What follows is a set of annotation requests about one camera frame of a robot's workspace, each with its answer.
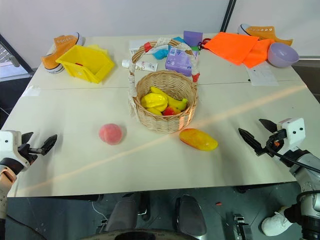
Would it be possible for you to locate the white cosmetic tube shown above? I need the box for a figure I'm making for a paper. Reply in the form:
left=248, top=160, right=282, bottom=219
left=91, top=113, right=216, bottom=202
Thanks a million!
left=121, top=59, right=159, bottom=72

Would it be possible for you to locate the wicker basket with handle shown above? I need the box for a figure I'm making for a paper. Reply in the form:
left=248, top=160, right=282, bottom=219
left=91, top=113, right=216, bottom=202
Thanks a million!
left=127, top=36, right=201, bottom=135

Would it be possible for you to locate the dark rounded shape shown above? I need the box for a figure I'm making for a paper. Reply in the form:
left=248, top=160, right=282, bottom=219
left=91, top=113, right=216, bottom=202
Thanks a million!
left=174, top=194, right=208, bottom=237
left=104, top=198, right=138, bottom=233

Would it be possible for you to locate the purple foam block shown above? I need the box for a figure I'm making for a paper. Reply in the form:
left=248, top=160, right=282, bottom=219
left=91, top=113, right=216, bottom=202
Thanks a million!
left=183, top=30, right=204, bottom=47

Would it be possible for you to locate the white floor cable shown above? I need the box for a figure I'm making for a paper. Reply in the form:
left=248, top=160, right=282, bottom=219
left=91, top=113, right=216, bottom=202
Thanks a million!
left=91, top=199, right=109, bottom=227

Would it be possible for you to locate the black red cord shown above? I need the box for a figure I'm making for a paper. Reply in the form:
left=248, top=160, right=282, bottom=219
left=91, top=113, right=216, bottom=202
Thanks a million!
left=196, top=37, right=211, bottom=51

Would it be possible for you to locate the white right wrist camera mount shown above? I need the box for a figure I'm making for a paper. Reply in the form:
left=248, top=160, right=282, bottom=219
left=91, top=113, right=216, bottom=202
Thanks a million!
left=277, top=117, right=307, bottom=154

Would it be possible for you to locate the red orange toy fruit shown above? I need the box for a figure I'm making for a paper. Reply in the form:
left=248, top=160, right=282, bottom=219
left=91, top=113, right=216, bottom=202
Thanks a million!
left=162, top=106, right=182, bottom=117

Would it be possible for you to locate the orange canvas sneaker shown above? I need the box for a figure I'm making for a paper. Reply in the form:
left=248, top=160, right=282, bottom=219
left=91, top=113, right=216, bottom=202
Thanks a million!
left=41, top=31, right=86, bottom=75
left=237, top=23, right=294, bottom=47

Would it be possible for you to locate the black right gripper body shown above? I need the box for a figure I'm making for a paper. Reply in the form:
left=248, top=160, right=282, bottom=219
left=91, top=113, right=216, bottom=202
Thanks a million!
left=265, top=128, right=289, bottom=158

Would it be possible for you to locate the black vertical pole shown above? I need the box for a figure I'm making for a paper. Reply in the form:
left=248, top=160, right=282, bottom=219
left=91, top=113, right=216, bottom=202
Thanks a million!
left=219, top=0, right=237, bottom=34

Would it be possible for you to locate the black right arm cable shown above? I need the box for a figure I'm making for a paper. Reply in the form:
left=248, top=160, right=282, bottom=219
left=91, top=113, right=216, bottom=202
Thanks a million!
left=273, top=150, right=320, bottom=174

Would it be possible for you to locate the pink toy peach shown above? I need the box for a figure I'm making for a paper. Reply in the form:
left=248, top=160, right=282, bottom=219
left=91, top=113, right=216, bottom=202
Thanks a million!
left=98, top=123, right=124, bottom=146

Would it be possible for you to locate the bright orange fabric bag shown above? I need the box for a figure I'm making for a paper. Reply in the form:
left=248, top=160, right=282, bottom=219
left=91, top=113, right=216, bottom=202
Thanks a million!
left=203, top=31, right=260, bottom=66

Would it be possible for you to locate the yellow toy banana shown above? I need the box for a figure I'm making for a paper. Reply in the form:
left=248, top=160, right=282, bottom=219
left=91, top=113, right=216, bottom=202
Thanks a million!
left=149, top=86, right=189, bottom=111

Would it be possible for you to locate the yellow red toy mango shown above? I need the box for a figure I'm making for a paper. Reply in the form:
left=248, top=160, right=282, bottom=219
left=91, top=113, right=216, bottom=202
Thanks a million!
left=179, top=128, right=219, bottom=152

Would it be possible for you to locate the white paper box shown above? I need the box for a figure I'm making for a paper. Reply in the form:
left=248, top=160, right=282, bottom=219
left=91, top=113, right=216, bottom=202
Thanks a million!
left=128, top=39, right=161, bottom=60

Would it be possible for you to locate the lilac plastic bowl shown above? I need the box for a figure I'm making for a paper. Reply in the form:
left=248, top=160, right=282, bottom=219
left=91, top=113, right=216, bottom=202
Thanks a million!
left=267, top=42, right=300, bottom=69

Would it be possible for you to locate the purple tissue pack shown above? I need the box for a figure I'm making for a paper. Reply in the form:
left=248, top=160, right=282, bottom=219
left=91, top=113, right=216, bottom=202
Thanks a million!
left=164, top=47, right=200, bottom=77

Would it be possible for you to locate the deep orange fabric piece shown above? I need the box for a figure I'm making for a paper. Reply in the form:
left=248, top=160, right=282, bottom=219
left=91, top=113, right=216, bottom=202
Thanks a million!
left=242, top=38, right=276, bottom=69

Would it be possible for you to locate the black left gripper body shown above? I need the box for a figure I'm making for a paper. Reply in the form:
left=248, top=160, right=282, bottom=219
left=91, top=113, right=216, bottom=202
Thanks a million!
left=16, top=143, right=39, bottom=167

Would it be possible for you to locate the yellow plastic storage bin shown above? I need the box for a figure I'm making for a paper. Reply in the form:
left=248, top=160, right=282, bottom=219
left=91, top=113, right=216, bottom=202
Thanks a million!
left=55, top=44, right=116, bottom=85

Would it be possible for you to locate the yellow plastic banana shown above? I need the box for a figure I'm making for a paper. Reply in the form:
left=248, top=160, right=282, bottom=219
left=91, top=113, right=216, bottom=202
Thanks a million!
left=146, top=107, right=164, bottom=116

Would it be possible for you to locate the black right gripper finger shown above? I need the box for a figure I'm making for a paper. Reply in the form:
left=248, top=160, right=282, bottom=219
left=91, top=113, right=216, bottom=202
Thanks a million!
left=258, top=118, right=279, bottom=134
left=238, top=127, right=271, bottom=157

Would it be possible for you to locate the black floor stand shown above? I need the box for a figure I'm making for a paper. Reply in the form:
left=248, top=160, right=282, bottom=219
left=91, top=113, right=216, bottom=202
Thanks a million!
left=225, top=211, right=253, bottom=240

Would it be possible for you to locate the yellow toy starfruit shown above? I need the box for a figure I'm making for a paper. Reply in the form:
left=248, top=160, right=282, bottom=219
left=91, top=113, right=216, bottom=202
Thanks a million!
left=140, top=92, right=169, bottom=113

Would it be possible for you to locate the white shoe of bystander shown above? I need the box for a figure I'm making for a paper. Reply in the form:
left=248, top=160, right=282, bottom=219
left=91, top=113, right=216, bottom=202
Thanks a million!
left=261, top=206, right=295, bottom=237

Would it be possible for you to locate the blue cloth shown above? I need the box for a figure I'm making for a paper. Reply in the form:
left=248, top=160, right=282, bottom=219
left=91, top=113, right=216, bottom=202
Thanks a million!
left=152, top=36, right=186, bottom=61

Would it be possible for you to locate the white printed paper sheet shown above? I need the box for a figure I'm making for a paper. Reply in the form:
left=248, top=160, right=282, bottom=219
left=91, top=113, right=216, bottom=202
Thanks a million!
left=246, top=65, right=280, bottom=87

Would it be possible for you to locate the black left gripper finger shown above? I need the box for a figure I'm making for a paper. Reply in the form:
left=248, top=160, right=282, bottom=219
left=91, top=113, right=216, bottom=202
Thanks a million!
left=21, top=131, right=34, bottom=146
left=28, top=134, right=58, bottom=156

